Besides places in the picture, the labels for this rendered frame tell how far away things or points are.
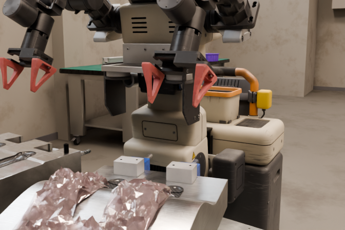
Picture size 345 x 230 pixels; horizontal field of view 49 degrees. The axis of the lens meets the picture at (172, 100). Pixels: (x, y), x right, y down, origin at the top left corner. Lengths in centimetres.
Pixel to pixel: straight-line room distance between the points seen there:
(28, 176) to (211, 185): 33
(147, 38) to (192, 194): 59
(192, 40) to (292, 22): 696
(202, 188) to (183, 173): 5
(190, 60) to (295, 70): 700
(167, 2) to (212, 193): 35
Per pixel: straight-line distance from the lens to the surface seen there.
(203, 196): 65
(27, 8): 99
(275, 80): 777
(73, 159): 79
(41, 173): 75
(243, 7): 100
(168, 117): 111
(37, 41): 101
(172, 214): 50
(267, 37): 778
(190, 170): 69
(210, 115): 139
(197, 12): 78
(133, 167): 73
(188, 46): 74
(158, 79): 79
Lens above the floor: 112
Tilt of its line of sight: 9 degrees down
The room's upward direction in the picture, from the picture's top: straight up
